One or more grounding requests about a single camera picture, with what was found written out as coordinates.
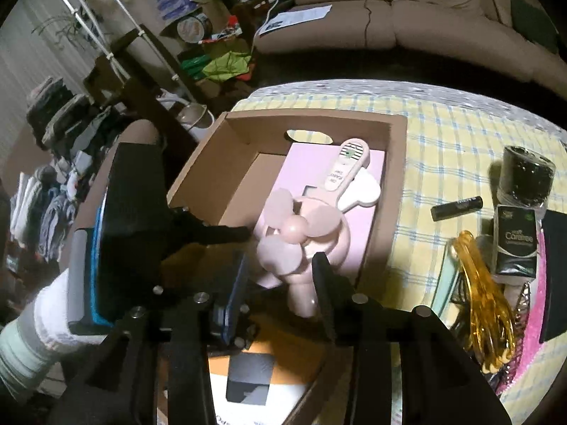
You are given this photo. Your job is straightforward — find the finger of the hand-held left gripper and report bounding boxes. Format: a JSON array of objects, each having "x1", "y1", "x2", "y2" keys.
[
  {"x1": 208, "y1": 303, "x2": 260, "y2": 357},
  {"x1": 168, "y1": 206, "x2": 254, "y2": 249}
]

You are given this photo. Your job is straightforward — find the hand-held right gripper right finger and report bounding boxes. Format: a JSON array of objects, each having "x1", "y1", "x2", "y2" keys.
[{"x1": 311, "y1": 251, "x2": 510, "y2": 425}]

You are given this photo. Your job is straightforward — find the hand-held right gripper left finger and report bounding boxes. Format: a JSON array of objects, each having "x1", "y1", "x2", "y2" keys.
[{"x1": 46, "y1": 251, "x2": 249, "y2": 425}]

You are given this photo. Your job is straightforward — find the orange and white product box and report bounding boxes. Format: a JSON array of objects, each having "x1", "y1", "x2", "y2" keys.
[{"x1": 208, "y1": 314, "x2": 322, "y2": 425}]

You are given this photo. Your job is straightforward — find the brown cardboard box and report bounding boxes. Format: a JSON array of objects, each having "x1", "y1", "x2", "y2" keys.
[{"x1": 166, "y1": 110, "x2": 409, "y2": 425}]

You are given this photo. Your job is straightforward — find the pink hand-held fan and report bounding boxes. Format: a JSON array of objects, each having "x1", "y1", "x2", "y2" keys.
[{"x1": 253, "y1": 186, "x2": 353, "y2": 319}]

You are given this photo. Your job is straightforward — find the pink box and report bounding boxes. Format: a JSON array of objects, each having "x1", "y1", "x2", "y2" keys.
[{"x1": 254, "y1": 142, "x2": 388, "y2": 284}]

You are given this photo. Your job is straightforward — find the person's left forearm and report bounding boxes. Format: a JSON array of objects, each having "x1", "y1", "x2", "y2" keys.
[{"x1": 0, "y1": 270, "x2": 105, "y2": 403}]

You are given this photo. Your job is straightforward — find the white plastic stand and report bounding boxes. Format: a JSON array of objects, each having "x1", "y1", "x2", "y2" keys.
[{"x1": 339, "y1": 169, "x2": 382, "y2": 208}]

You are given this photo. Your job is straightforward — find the mint green band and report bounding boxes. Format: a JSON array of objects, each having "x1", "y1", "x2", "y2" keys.
[{"x1": 430, "y1": 239, "x2": 459, "y2": 324}]

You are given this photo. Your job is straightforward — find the white pot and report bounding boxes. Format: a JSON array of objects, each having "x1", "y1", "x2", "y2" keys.
[{"x1": 159, "y1": 91, "x2": 215, "y2": 142}]

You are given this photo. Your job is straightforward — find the pink oblong labelled gadget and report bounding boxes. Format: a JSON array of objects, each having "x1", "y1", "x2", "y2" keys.
[{"x1": 318, "y1": 138, "x2": 372, "y2": 193}]

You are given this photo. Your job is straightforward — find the pile of folded clothes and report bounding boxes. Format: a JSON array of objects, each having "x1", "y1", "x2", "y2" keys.
[{"x1": 9, "y1": 77, "x2": 116, "y2": 266}]

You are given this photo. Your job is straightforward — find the black cylindrical tube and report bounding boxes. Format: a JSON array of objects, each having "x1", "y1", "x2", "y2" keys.
[{"x1": 431, "y1": 195, "x2": 483, "y2": 222}]

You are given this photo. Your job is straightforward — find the green plastic bags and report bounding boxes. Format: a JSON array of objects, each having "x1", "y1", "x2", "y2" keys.
[{"x1": 181, "y1": 51, "x2": 253, "y2": 83}]

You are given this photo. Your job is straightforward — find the yellow checkered tablecloth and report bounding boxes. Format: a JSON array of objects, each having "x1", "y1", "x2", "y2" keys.
[{"x1": 232, "y1": 79, "x2": 567, "y2": 425}]

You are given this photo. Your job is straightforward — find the white pole stand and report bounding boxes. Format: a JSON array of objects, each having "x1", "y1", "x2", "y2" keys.
[{"x1": 46, "y1": 0, "x2": 196, "y2": 102}]

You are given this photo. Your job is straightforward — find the silver hair clip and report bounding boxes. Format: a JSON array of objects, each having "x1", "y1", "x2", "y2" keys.
[{"x1": 511, "y1": 281, "x2": 534, "y2": 324}]

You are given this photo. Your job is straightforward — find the black labelled packet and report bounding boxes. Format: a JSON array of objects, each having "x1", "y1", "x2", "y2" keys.
[{"x1": 491, "y1": 205, "x2": 540, "y2": 285}]

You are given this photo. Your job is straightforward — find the colourful printed packet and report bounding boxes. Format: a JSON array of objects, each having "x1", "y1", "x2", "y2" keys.
[{"x1": 201, "y1": 15, "x2": 242, "y2": 45}]

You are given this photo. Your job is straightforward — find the round printed tin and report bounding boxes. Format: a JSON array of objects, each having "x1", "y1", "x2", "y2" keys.
[{"x1": 177, "y1": 13, "x2": 211, "y2": 45}]

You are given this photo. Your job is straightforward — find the pink glitter pouch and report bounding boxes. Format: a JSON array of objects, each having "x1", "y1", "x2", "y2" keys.
[{"x1": 496, "y1": 212, "x2": 550, "y2": 397}]

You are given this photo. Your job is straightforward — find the green leafy plant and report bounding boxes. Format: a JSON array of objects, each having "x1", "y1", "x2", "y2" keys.
[{"x1": 31, "y1": 0, "x2": 107, "y2": 51}]

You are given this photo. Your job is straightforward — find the black flat card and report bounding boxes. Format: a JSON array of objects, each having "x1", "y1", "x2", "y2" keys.
[{"x1": 538, "y1": 210, "x2": 567, "y2": 345}]

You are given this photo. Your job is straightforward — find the printed paper sheet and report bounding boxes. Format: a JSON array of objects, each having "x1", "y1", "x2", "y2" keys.
[{"x1": 258, "y1": 4, "x2": 333, "y2": 36}]

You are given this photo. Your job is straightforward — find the black glitter jar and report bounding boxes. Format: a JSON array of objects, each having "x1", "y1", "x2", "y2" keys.
[{"x1": 496, "y1": 145, "x2": 556, "y2": 210}]

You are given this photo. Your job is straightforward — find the blue stacked boxes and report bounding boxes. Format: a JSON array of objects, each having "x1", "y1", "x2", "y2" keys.
[{"x1": 157, "y1": 0, "x2": 200, "y2": 21}]

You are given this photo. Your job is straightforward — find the beige sofa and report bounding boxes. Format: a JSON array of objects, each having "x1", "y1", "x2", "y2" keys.
[{"x1": 252, "y1": 0, "x2": 567, "y2": 98}]

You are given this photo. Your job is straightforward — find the dark green cushion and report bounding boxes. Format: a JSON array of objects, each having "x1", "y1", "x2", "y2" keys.
[{"x1": 509, "y1": 0, "x2": 560, "y2": 54}]

